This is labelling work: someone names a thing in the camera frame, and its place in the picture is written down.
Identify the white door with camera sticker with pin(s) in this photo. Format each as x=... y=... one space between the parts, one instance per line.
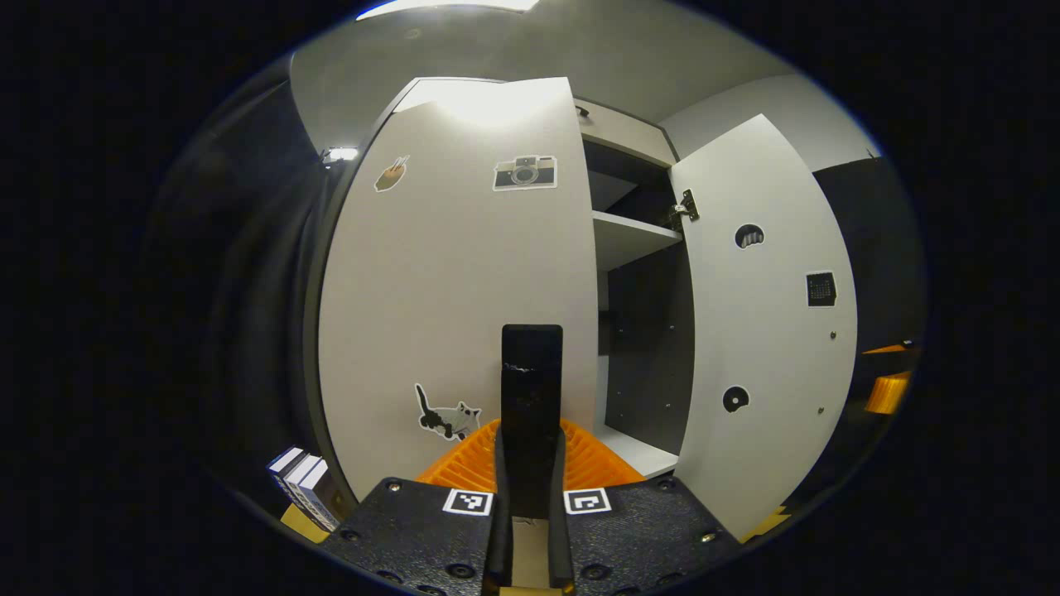
x=447 y=290

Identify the blue and white boxes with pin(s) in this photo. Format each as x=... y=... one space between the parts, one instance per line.
x=306 y=488

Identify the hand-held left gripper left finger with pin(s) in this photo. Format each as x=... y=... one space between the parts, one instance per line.
x=497 y=555

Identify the white door with headphones sticker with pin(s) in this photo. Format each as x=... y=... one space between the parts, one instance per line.
x=770 y=348

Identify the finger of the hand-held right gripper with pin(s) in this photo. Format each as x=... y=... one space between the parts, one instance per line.
x=888 y=393
x=894 y=347

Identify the ceiling light panel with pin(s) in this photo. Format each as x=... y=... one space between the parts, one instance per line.
x=447 y=7

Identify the bright studio lamp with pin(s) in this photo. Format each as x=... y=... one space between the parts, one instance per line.
x=339 y=154

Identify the white cabinet bottom shelf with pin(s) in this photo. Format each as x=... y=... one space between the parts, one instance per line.
x=638 y=454

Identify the white cabinet drawer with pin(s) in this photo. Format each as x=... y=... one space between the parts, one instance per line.
x=621 y=136

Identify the black backdrop cloth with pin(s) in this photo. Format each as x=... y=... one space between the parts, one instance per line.
x=240 y=331

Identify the white double-door shoe cabinet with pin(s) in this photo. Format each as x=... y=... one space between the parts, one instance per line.
x=646 y=331

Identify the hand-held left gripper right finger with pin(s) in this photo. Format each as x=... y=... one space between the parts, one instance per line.
x=561 y=555

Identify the metal door hinge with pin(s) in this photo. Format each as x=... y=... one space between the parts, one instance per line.
x=686 y=209

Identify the white cabinet shelf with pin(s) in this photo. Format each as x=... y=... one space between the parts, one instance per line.
x=629 y=236
x=638 y=454

